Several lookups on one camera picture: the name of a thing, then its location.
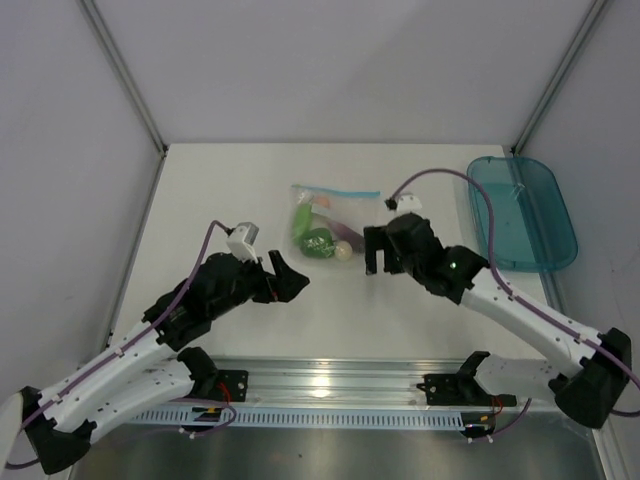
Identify green bell pepper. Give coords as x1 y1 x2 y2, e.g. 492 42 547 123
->
299 227 335 259

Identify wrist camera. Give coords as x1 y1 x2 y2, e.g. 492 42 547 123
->
384 192 422 216
226 222 259 263

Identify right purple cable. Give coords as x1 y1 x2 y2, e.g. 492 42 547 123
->
384 168 640 444

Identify purple cable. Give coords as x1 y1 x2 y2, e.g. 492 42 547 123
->
384 168 640 444
7 219 241 469

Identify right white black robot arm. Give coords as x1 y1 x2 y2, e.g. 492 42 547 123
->
364 213 632 429

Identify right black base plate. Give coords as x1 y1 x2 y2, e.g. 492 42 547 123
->
416 373 517 407

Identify aluminium rail beam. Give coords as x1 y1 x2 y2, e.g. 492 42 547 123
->
134 355 566 412

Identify white slotted cable duct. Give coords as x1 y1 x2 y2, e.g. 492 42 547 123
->
130 405 465 431

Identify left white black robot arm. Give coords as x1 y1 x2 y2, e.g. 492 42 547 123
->
19 250 310 474

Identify clear zip top bag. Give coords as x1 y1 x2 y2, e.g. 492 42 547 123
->
284 184 381 271

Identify green cucumber toy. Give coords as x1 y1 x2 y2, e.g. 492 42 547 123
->
291 203 313 244

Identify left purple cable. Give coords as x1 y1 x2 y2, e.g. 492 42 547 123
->
7 219 241 469

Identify left aluminium frame post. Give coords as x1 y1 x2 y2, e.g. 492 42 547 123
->
77 0 169 157

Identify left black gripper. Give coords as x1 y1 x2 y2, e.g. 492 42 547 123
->
209 249 308 320

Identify purple eggplant toy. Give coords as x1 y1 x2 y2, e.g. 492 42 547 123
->
312 203 364 253

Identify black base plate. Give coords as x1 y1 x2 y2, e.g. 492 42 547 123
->
416 373 517 407
186 369 249 403

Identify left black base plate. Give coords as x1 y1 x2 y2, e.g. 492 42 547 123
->
186 369 249 403

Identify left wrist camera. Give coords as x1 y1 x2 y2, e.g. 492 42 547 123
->
226 222 259 263

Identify pink peach toy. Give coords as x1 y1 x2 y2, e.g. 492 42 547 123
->
314 196 330 208

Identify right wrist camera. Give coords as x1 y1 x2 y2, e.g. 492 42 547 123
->
384 192 422 216

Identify aluminium frame post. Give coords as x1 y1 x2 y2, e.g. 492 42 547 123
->
77 0 169 157
507 0 614 157

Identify right aluminium frame post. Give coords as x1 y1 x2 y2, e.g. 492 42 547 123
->
507 0 614 157

